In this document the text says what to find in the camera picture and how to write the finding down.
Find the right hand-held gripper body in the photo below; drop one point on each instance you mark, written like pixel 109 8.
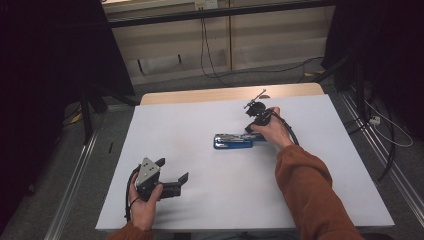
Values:
pixel 258 111

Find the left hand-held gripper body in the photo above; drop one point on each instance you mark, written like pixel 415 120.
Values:
pixel 146 173

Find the blue stapler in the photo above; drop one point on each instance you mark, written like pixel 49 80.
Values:
pixel 233 141

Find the person's right hand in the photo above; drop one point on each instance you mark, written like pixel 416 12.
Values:
pixel 275 131

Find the person's left hand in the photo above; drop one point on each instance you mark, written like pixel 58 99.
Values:
pixel 143 213

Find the wooden table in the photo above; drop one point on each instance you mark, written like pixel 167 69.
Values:
pixel 216 94

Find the yellow floor tape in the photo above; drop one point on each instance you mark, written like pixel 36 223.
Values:
pixel 76 118
pixel 315 73

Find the black stand legs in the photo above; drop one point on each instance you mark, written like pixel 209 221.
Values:
pixel 87 113
pixel 358 90

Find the white power plug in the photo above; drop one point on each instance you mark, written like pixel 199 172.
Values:
pixel 375 120

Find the black curtain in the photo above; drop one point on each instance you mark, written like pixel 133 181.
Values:
pixel 50 66
pixel 383 50

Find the aluminium floor rail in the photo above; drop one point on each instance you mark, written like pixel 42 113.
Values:
pixel 71 186
pixel 393 166

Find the vertical metal wall strip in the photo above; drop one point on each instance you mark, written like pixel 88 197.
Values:
pixel 230 36

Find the black horizontal wall rail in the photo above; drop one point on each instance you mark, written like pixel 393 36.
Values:
pixel 216 14

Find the white wall socket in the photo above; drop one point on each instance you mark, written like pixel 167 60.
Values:
pixel 206 4

